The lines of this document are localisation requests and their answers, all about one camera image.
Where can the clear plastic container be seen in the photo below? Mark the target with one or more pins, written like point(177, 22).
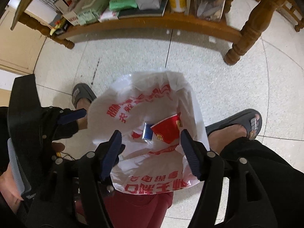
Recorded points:
point(210, 0)

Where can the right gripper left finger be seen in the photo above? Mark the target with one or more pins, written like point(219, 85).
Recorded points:
point(95, 182)

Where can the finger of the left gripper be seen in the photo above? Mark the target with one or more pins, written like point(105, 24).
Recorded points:
point(68, 116)

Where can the white plastic bag red print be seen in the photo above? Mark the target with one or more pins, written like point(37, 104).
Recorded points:
point(150, 109)

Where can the person's left hand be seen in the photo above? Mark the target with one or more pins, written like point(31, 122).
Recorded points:
point(9, 190)

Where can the small blue box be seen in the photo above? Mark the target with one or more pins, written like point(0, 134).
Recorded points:
point(148, 133)

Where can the red paper cup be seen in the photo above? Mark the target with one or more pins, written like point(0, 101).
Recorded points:
point(167, 130)

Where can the red trousers leg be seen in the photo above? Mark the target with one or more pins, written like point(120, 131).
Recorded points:
point(127, 210)

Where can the wooden coffee table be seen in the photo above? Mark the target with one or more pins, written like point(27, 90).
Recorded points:
point(242, 40)

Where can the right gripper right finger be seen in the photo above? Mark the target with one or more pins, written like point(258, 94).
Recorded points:
point(207, 167)

